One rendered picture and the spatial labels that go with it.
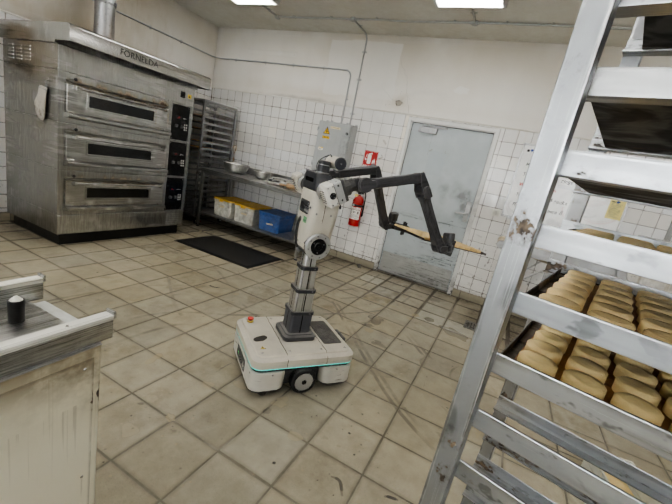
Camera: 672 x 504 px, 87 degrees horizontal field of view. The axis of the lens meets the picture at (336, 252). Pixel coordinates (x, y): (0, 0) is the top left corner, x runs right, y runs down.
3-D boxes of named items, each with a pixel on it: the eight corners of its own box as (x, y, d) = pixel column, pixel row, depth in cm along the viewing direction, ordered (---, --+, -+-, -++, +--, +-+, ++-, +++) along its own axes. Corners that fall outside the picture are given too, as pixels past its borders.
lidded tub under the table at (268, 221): (254, 227, 505) (257, 209, 499) (273, 225, 547) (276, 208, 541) (277, 234, 491) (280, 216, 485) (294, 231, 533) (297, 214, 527)
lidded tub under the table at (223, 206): (210, 213, 540) (212, 196, 534) (232, 212, 581) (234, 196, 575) (229, 219, 524) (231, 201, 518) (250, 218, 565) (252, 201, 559)
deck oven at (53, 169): (66, 253, 343) (70, 22, 294) (2, 222, 390) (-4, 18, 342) (194, 237, 482) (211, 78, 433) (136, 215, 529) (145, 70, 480)
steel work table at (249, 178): (192, 225, 542) (199, 159, 518) (226, 222, 606) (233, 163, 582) (296, 261, 467) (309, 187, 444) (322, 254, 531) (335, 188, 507)
